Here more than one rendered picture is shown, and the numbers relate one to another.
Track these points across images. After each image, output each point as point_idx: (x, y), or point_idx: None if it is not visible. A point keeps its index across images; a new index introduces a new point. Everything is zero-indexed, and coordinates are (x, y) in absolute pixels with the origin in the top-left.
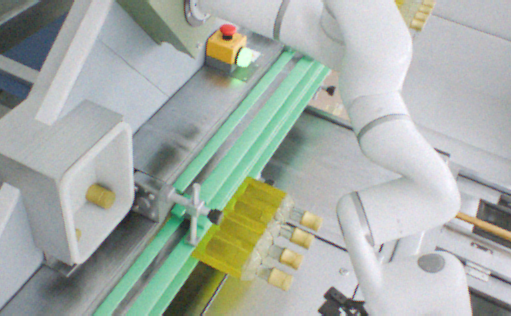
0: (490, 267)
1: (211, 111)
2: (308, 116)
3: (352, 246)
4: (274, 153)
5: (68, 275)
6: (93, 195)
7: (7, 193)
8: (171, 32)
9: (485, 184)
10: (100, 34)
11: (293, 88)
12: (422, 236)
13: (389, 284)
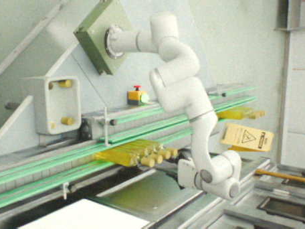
0: (288, 189)
1: (124, 109)
2: None
3: (152, 80)
4: None
5: (47, 146)
6: (63, 118)
7: (28, 98)
8: (99, 53)
9: (293, 171)
10: (72, 51)
11: None
12: (244, 177)
13: (165, 87)
